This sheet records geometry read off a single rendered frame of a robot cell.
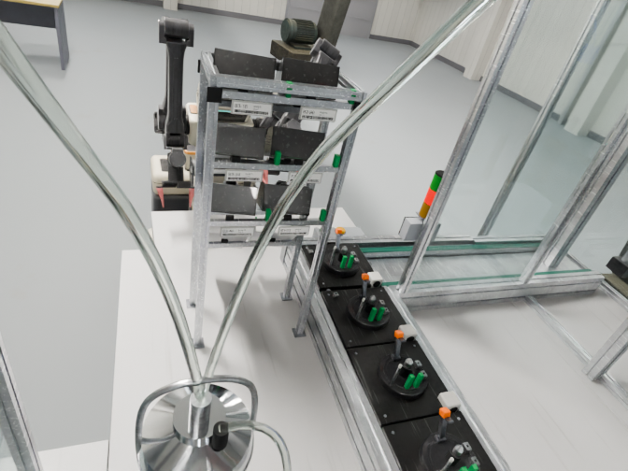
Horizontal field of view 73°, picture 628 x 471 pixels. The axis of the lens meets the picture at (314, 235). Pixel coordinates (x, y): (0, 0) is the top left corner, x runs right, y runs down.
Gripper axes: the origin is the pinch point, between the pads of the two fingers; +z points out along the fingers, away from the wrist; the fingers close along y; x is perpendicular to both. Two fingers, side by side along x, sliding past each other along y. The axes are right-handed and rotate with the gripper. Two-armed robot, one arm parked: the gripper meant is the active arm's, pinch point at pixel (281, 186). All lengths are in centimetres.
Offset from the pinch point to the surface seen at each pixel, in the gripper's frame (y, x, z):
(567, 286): 130, 23, 21
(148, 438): -30, -55, 75
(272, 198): -7.1, -17.9, 16.7
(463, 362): 64, 15, 54
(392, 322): 37, 10, 42
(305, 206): 2.0, -17.5, 18.2
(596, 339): 129, 18, 45
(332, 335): 16.1, 9.9, 46.1
